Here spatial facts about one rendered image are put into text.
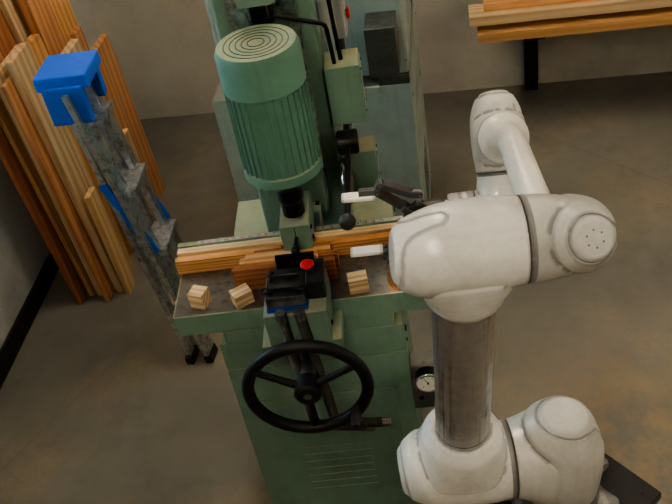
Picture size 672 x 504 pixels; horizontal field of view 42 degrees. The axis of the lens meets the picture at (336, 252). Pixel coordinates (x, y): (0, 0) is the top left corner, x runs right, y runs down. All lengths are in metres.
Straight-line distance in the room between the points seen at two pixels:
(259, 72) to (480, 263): 0.71
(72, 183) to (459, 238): 2.32
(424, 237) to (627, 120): 3.03
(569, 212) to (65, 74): 1.76
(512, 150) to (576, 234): 0.46
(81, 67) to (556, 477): 1.73
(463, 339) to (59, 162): 2.21
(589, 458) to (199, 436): 1.60
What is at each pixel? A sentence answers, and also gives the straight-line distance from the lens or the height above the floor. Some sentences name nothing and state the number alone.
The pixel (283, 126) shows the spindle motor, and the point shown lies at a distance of 1.82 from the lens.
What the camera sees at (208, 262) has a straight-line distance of 2.14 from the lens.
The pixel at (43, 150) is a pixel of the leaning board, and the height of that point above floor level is 0.70.
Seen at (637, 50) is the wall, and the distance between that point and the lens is 4.50.
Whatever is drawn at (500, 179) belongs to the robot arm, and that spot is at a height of 1.18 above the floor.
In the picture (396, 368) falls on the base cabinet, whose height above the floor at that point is 0.65.
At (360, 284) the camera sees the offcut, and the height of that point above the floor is 0.93.
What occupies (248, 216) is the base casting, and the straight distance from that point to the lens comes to 2.47.
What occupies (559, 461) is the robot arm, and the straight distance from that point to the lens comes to 1.72.
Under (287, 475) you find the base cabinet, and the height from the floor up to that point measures 0.28.
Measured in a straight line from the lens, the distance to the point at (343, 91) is 2.06.
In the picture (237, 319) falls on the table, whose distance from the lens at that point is 2.05.
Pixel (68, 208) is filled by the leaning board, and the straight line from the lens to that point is 3.41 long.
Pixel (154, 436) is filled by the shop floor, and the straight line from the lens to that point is 3.07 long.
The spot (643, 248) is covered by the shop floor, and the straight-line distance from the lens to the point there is 3.49.
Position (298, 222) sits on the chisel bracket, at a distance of 2.01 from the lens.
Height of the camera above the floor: 2.24
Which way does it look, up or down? 39 degrees down
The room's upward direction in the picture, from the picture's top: 11 degrees counter-clockwise
